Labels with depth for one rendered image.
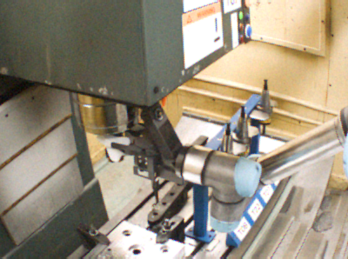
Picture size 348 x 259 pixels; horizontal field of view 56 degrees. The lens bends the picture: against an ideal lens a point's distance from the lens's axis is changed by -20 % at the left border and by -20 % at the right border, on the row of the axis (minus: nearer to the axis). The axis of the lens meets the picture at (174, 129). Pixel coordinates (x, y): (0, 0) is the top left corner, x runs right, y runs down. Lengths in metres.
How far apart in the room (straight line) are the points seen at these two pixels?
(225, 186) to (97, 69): 0.33
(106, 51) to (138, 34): 0.08
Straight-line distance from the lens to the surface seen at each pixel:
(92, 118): 0.80
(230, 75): 1.87
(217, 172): 0.77
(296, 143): 0.84
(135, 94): 0.62
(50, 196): 1.44
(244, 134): 1.19
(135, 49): 0.59
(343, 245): 1.48
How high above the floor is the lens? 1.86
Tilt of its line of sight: 31 degrees down
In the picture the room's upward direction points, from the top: 4 degrees counter-clockwise
